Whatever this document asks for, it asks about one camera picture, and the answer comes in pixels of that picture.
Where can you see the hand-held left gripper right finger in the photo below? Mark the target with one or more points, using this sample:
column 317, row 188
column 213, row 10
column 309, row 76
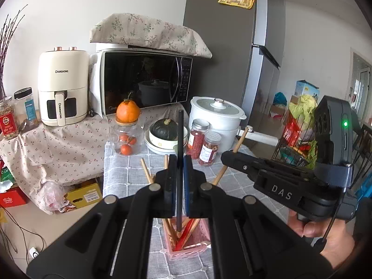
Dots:
column 188, row 186

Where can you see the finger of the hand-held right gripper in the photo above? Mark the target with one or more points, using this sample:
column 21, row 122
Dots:
column 247, row 162

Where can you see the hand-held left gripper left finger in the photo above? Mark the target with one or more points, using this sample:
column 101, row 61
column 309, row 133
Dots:
column 173, row 186

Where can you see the single bamboo chopstick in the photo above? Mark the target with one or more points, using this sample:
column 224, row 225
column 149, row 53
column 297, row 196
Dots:
column 241, row 140

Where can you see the red plastic spoon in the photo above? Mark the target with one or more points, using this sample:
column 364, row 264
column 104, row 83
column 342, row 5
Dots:
column 187, row 232

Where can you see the black chopstick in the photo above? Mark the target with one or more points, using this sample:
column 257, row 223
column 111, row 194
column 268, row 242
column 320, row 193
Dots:
column 180, row 133

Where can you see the pink perforated utensil basket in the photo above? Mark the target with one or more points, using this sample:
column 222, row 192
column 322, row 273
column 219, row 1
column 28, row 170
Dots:
column 189, row 252

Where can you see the person's right forearm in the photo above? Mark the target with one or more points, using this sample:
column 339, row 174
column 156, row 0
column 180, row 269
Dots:
column 348, row 264

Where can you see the person's right hand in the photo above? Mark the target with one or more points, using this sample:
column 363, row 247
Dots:
column 314, row 232

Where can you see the leafy green herbs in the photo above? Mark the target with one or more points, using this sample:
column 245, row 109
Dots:
column 313, row 151

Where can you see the clear jar dried red peppers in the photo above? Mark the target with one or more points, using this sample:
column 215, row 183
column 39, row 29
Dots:
column 209, row 151

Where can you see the red snack packet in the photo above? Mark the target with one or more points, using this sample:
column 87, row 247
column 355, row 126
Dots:
column 292, row 132

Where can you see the white bowl with saucer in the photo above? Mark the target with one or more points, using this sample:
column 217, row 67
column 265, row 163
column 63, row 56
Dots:
column 154, row 150

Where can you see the napa cabbage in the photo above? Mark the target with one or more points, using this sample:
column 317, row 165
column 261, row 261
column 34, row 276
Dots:
column 305, row 104

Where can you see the clear jar red berries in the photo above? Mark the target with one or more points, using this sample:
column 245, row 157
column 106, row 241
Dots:
column 196, row 141

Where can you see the white electric cooking pot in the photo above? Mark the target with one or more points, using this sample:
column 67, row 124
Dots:
column 221, row 125

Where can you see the blue plastic crate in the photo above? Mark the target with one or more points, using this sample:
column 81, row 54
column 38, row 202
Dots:
column 363, row 184

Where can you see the blue yellow carton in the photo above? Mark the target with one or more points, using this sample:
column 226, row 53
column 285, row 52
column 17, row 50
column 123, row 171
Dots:
column 306, row 88

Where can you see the dark green squash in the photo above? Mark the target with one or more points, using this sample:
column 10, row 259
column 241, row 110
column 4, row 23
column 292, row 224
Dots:
column 162, row 129

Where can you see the brown cardboard box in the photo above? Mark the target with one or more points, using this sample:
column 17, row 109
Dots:
column 276, row 112

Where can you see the small orange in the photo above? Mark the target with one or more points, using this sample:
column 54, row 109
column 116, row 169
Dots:
column 124, row 137
column 125, row 149
column 132, row 140

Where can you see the white glass door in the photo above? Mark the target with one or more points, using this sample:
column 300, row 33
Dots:
column 361, row 87

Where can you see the blue plastic bag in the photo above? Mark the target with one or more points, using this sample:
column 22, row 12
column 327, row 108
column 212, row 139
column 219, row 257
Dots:
column 280, row 98

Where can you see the glass jar wooden lid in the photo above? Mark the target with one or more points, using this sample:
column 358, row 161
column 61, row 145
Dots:
column 116, row 142

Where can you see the large orange with stem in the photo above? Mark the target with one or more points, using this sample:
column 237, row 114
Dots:
column 128, row 112

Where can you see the yellow cardboard box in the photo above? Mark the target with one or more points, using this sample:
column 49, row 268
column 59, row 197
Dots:
column 84, row 194

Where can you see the black power plug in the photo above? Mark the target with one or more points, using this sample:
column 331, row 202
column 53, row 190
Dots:
column 92, row 113

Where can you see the black microwave oven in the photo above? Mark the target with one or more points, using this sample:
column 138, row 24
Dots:
column 139, row 78

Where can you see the grey refrigerator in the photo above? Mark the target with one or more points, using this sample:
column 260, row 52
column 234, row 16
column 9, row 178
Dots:
column 226, row 49

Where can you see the cherry print tablecloth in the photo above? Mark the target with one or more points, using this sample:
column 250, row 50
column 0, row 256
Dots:
column 58, row 151

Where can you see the pink white plastic bag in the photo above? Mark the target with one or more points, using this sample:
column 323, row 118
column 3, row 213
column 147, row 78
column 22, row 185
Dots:
column 52, row 197

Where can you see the white power strip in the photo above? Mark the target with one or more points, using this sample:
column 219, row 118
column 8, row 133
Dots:
column 34, row 252

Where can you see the cream air fryer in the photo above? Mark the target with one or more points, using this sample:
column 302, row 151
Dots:
column 62, row 78

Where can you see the floral cloth cover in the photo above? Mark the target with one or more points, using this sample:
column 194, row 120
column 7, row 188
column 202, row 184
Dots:
column 139, row 29

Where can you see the red cardboard box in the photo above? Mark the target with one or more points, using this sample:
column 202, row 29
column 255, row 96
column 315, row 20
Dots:
column 11, row 199

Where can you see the clear jar black lid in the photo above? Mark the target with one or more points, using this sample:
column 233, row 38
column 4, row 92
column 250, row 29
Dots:
column 26, row 110

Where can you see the green white box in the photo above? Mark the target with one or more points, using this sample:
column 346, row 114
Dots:
column 4, row 175

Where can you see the nut jar red label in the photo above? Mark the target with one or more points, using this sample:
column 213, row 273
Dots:
column 8, row 122

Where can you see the bare decorative branches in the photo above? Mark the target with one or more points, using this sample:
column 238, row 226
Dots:
column 2, row 72

